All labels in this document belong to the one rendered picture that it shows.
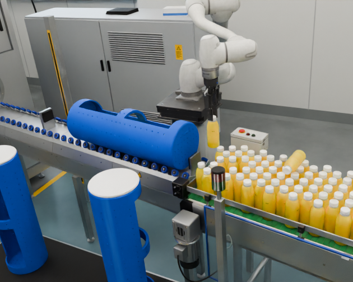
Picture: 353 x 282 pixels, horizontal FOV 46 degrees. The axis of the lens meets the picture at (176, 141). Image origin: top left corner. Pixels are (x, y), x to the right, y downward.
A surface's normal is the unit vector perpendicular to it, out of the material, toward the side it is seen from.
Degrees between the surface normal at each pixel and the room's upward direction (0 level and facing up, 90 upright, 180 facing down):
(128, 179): 0
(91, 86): 90
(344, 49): 90
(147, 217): 0
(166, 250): 0
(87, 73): 90
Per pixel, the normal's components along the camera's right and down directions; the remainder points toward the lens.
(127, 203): 0.56, 0.34
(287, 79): -0.47, 0.44
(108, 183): -0.08, -0.88
